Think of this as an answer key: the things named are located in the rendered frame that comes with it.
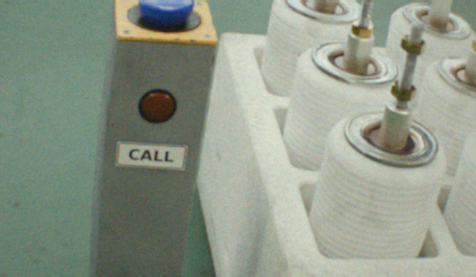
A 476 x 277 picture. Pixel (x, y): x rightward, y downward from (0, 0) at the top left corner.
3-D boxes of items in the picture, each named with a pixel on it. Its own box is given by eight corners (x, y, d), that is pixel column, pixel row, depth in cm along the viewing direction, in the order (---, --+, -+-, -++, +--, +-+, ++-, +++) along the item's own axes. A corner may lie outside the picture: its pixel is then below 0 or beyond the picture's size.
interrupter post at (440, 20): (438, 19, 100) (443, -9, 99) (452, 30, 99) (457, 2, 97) (421, 19, 99) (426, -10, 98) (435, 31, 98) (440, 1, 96)
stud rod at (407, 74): (403, 113, 76) (423, 22, 72) (405, 119, 75) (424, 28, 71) (390, 110, 76) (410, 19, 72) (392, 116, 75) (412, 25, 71)
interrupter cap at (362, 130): (428, 183, 73) (431, 174, 73) (331, 152, 74) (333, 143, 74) (442, 136, 79) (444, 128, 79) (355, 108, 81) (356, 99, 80)
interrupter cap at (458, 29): (441, 8, 104) (442, 2, 103) (484, 41, 98) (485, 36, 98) (388, 9, 100) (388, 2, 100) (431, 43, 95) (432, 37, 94)
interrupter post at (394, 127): (402, 156, 76) (413, 116, 74) (372, 146, 76) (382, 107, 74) (408, 141, 78) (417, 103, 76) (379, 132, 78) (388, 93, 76)
